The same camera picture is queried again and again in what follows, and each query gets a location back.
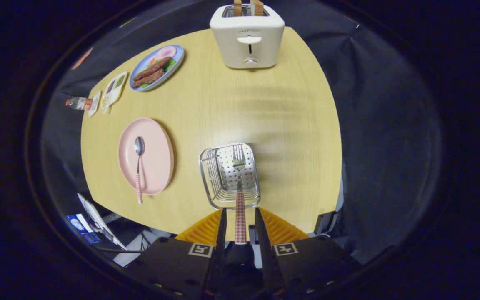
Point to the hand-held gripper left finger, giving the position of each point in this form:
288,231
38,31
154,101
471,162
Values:
222,233

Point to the pink plate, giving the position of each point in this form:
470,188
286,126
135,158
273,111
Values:
156,154

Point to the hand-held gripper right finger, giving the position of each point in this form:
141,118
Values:
261,233

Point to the white toaster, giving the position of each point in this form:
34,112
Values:
246,54

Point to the plastic bottle with red label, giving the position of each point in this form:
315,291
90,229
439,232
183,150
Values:
81,103

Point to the brown meat strip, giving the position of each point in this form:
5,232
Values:
150,78
154,68

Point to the white divided sauce dish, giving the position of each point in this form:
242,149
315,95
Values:
113,91

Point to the pink ham slice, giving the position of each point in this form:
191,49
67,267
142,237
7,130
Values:
166,52

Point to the green lettuce leaf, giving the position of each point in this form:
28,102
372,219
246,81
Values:
170,64

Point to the white square coaster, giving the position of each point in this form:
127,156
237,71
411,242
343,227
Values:
95,104

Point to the brown bread slice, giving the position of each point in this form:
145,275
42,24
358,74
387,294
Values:
238,8
257,7

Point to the white panel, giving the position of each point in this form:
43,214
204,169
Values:
98,218

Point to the blue plate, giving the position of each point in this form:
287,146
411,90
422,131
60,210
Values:
178,54

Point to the laptop with blue screen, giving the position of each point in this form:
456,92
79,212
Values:
81,227

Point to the black box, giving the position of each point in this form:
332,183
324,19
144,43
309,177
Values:
325,223

